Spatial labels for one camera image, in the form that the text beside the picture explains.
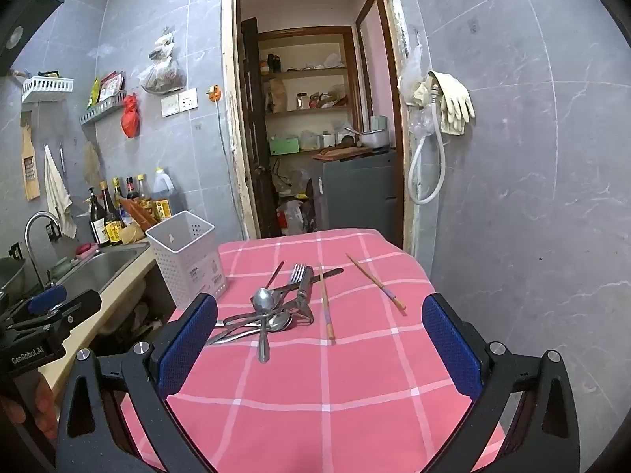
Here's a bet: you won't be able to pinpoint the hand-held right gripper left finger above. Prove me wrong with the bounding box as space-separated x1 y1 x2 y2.
55 293 218 473

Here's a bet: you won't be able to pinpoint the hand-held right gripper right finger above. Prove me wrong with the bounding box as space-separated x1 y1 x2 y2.
421 293 581 473

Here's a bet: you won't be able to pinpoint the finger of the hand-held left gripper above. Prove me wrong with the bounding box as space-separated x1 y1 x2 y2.
0 283 69 329
10 289 103 339

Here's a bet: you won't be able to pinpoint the small steel spoon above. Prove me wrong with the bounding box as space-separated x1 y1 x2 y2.
213 311 295 333
204 322 269 346

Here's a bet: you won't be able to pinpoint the large steel spoon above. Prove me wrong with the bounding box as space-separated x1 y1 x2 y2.
251 287 278 364

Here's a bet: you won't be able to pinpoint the white perforated utensil basket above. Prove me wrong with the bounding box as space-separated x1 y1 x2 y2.
145 210 228 310

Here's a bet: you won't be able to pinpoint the wooden chopstick with striped end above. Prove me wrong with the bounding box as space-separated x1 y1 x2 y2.
318 262 336 341
346 253 407 311

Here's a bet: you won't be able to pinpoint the steel fork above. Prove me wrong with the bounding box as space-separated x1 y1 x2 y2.
278 263 307 318

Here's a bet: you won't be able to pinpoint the steel table knife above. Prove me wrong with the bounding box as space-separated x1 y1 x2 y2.
256 267 345 301

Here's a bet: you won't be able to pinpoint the person's left hand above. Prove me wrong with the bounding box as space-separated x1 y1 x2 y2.
0 371 60 441

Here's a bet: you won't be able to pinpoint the beige kitchen counter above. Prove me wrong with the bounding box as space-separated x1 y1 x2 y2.
38 241 159 405

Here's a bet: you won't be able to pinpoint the steel sink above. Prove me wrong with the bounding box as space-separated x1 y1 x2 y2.
47 247 141 304

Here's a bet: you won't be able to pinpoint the steel faucet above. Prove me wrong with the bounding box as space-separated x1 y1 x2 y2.
24 211 63 287

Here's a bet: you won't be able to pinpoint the dark sauce bottle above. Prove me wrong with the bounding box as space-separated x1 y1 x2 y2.
89 187 110 246
100 181 123 246

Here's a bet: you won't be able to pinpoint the white towel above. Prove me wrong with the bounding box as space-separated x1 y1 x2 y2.
43 145 78 240

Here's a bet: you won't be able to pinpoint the hanging wooden board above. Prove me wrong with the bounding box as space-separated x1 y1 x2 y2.
20 111 41 202

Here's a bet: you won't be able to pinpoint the pink checked tablecloth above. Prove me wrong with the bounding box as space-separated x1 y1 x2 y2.
121 228 508 473

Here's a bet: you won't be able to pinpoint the hanging straw brush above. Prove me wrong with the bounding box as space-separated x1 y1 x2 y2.
83 140 105 186

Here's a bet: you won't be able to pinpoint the large oil jug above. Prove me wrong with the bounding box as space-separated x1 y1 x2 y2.
152 168 176 208

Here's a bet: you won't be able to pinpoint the white plastic bag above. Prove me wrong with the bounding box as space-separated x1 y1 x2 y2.
280 201 304 235

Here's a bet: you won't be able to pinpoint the dark grey cabinet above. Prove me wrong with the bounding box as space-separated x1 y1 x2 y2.
313 150 398 232

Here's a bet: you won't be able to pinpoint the red plastic bag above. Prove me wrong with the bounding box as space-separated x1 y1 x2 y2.
121 93 141 139

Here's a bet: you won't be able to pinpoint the white pot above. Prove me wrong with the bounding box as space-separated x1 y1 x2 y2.
352 128 390 149

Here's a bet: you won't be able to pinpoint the seasoning packets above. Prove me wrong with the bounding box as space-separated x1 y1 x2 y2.
88 71 125 109

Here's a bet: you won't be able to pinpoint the green box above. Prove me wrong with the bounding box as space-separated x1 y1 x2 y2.
269 137 301 157

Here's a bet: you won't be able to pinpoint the dark wooden door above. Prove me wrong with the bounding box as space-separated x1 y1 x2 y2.
241 17 280 240

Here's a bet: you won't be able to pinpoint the plastic bag of dried goods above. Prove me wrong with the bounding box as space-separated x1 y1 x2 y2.
139 30 187 95

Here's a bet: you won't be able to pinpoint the cream rubber gloves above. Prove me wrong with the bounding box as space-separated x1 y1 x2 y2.
428 71 476 136

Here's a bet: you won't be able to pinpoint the clear plastic bag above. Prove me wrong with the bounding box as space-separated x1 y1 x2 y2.
397 44 435 135

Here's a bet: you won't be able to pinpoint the black range hood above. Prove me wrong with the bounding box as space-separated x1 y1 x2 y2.
0 0 70 76

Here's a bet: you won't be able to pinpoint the wooden shelf unit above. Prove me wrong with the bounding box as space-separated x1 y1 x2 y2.
257 27 363 158

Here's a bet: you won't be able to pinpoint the white hose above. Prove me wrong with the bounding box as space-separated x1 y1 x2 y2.
408 84 447 205

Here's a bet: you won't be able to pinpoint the metal wall shelf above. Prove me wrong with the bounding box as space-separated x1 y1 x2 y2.
80 89 128 127

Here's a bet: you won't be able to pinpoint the white plastic wall basket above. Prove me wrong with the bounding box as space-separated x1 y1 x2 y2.
21 76 75 104

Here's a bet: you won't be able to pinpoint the door frame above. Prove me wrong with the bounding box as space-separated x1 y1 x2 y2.
221 0 420 252

